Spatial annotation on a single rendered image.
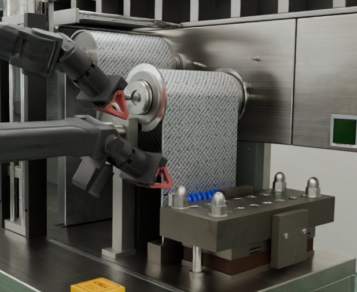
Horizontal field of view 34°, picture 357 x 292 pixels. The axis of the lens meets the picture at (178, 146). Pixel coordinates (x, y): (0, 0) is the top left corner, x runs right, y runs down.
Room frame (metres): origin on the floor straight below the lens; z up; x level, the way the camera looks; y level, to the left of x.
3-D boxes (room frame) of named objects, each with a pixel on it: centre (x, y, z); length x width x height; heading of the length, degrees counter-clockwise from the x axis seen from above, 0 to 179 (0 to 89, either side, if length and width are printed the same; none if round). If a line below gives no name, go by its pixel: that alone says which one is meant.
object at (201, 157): (1.30, -0.05, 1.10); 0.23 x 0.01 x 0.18; 133
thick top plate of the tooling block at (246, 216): (1.24, -0.17, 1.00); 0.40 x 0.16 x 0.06; 133
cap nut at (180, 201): (1.17, -0.01, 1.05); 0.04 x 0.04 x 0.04
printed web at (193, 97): (1.44, 0.08, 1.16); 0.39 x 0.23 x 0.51; 43
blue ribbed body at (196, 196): (1.29, -0.07, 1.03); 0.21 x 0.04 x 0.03; 133
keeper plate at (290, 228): (1.19, -0.24, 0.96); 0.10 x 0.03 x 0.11; 133
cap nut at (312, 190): (1.32, -0.31, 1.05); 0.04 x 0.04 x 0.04
